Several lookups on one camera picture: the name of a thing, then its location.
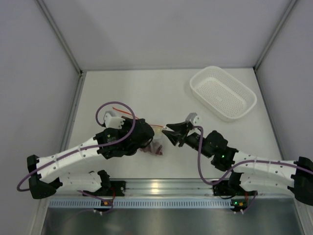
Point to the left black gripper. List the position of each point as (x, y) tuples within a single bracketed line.
[(127, 121)]

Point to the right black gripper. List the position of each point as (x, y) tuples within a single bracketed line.
[(175, 137)]

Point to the clear zip top bag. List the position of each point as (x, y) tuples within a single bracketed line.
[(154, 139)]

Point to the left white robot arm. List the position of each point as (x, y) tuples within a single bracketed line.
[(74, 169)]

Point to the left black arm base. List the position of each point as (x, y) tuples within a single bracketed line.
[(117, 188)]

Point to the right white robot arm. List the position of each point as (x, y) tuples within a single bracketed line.
[(244, 171)]

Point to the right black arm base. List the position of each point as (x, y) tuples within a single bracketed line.
[(222, 189)]

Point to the purple fake grapes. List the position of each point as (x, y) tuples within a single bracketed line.
[(154, 149)]

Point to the white perforated plastic basket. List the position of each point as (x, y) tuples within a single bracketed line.
[(222, 94)]

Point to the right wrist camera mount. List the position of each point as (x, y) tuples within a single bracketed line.
[(194, 119)]

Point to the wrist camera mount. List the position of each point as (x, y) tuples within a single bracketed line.
[(112, 120), (194, 119)]

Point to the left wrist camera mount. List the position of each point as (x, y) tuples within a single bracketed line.
[(112, 120)]

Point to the aluminium mounting rail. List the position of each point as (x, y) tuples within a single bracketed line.
[(168, 187)]

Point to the white slotted cable duct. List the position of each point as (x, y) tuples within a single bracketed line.
[(136, 203)]

